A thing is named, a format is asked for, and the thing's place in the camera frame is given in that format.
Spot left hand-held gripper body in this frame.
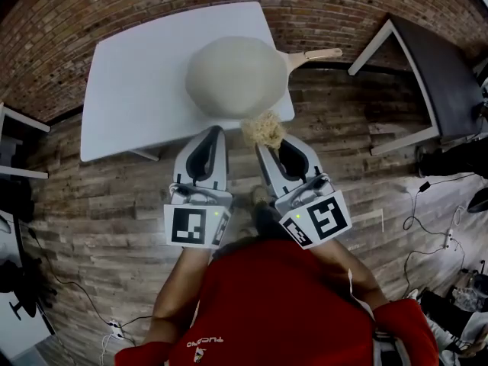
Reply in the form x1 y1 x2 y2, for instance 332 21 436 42
163 183 234 249

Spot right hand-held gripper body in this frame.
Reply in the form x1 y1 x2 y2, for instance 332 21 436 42
274 172 353 251

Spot tan scrubbing sponge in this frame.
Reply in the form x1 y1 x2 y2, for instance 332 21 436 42
241 109 286 149

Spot beige frying pan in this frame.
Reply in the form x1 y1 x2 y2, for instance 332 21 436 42
185 35 344 120

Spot person's right forearm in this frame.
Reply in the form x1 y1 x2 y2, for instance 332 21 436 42
312 238 390 314

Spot person's left forearm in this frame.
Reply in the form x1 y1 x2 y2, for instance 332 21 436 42
143 244 213 346

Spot person's brown shoe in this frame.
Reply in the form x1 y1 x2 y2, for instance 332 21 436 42
249 185 270 205

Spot person's dark trouser leg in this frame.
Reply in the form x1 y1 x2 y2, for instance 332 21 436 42
251 200 291 243

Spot white square table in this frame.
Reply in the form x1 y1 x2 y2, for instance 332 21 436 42
79 1 297 163

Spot person's red shirt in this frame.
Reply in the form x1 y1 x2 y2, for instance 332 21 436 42
114 238 441 366

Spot black bag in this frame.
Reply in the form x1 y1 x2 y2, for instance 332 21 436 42
417 146 488 178

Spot dark-topped white-framed table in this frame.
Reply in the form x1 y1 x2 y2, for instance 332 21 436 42
347 13 487 156

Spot black lamp head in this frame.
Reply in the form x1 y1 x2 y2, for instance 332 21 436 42
467 188 488 214

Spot white side table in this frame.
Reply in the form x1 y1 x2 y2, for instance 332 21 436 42
0 103 51 181

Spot black stand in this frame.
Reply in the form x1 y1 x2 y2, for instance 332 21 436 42
0 257 58 322

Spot white desk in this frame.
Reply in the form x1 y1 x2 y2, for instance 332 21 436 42
0 210 56 361

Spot black power adapter cable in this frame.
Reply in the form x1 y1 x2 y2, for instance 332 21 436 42
403 172 477 243

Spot black floor cable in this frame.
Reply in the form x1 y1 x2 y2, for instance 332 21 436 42
26 226 115 326

